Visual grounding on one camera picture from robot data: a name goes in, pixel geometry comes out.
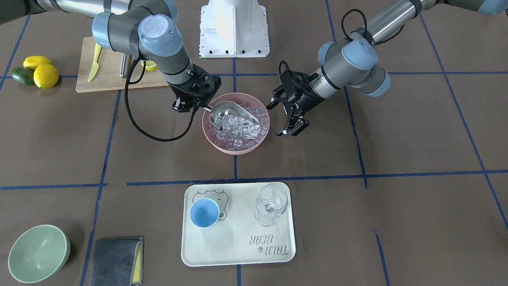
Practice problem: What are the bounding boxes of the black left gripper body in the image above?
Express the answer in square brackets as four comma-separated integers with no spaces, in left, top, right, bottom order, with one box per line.
[266,60,325,116]

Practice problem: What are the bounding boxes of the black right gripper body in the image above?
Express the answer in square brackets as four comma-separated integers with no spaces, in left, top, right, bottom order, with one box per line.
[167,66,221,108]

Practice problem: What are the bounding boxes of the silver metal ice scoop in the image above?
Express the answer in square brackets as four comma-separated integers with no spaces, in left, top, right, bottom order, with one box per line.
[204,101,261,139]

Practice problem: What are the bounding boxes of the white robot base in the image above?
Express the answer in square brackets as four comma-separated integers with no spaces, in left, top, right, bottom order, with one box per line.
[198,0,270,58]

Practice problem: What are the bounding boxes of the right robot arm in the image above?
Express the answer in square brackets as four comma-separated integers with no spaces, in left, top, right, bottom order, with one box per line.
[1,0,221,112]

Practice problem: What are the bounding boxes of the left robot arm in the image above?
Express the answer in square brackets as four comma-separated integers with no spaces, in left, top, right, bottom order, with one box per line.
[267,0,508,136]

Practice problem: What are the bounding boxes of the clear ice cubes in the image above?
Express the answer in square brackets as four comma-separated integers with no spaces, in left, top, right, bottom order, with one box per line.
[202,101,270,154]

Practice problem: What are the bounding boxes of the light blue cup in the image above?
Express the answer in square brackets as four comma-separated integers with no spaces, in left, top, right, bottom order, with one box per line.
[189,198,221,228]

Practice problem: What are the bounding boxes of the pink bowl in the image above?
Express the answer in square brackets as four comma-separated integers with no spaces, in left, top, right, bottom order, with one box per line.
[202,93,270,155]

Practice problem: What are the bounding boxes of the lemon half slice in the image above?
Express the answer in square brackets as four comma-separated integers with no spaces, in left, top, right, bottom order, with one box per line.
[141,60,158,71]

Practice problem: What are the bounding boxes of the clear wine glass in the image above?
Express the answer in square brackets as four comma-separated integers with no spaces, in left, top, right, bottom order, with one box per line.
[254,183,289,227]

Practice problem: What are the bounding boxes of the wooden cutting board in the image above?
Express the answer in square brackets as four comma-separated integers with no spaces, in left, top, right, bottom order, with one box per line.
[76,37,167,93]

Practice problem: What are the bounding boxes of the yellow plastic knife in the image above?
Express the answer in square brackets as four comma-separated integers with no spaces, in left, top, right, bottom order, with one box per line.
[87,43,103,83]

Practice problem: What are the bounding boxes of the cream bear tray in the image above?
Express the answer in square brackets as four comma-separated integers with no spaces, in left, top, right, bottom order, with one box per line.
[181,182,297,267]

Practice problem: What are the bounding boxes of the yellow lemon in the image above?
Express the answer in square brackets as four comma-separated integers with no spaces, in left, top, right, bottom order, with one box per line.
[23,55,52,71]
[33,64,60,89]

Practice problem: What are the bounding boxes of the green avocado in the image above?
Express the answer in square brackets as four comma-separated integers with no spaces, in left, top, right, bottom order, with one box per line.
[11,67,35,86]

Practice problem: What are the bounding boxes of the grey yellow cloth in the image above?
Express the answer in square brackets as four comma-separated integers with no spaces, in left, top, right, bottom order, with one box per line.
[89,237,144,286]

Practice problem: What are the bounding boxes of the sage green bowl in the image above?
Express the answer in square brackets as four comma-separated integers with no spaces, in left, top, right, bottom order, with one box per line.
[8,224,71,284]

